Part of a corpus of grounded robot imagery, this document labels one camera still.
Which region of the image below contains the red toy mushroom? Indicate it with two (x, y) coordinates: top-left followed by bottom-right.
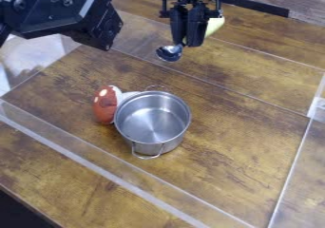
(93, 85), (138, 124)

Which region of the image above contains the clear acrylic front barrier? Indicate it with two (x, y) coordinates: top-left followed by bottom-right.
(0, 99), (255, 228)

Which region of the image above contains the small steel pot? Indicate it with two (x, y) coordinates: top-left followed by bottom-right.
(114, 85), (192, 160)

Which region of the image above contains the green handled metal spoon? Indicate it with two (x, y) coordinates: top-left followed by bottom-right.
(157, 17), (225, 62)

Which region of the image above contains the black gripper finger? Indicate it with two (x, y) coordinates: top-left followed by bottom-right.
(188, 5), (209, 48)
(170, 6), (188, 45)

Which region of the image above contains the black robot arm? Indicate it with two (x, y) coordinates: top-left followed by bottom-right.
(0, 0), (225, 56)

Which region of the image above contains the black wall strip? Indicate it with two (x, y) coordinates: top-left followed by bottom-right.
(221, 0), (290, 17)

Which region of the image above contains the clear acrylic right panel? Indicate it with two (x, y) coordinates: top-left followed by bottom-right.
(268, 74), (325, 228)

